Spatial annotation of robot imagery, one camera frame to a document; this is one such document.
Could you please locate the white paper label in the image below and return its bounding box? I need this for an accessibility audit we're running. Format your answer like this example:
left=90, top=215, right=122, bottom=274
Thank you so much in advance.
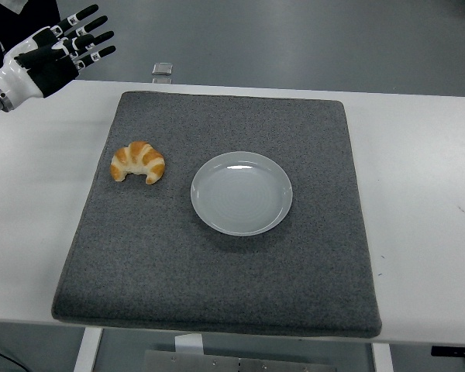
left=174, top=334, right=205, bottom=356

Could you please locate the silver floor socket cover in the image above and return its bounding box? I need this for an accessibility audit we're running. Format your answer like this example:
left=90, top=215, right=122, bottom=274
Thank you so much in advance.
left=151, top=61, right=174, bottom=84

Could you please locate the grey metal plate with screws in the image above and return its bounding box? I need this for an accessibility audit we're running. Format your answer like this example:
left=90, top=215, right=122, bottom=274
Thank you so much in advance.
left=141, top=350, right=338, bottom=372

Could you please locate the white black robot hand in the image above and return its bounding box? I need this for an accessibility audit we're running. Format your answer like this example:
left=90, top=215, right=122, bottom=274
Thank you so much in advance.
left=0, top=4, right=117, bottom=109

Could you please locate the grey felt mat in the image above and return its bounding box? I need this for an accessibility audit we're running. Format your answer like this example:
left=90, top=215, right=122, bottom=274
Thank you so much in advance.
left=50, top=91, right=384, bottom=339

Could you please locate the round grey plate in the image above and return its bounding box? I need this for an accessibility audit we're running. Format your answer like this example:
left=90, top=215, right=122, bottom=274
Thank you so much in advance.
left=190, top=150, right=295, bottom=236

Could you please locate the golden croissant bread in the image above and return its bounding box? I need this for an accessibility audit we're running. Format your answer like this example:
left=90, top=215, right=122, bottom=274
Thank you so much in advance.
left=109, top=140, right=167, bottom=185

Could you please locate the white table leg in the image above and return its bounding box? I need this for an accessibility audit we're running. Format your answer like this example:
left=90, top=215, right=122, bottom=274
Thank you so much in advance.
left=371, top=343, right=394, bottom=372
left=72, top=327, right=104, bottom=372

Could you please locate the black table control panel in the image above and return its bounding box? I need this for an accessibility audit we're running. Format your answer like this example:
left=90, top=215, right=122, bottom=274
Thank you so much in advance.
left=430, top=344, right=465, bottom=358

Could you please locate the person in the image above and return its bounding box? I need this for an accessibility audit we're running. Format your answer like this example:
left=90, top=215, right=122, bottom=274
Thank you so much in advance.
left=0, top=0, right=62, bottom=77

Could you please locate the black floor cable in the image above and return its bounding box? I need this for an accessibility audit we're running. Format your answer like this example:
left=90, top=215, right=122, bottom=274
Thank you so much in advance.
left=0, top=346, right=28, bottom=372

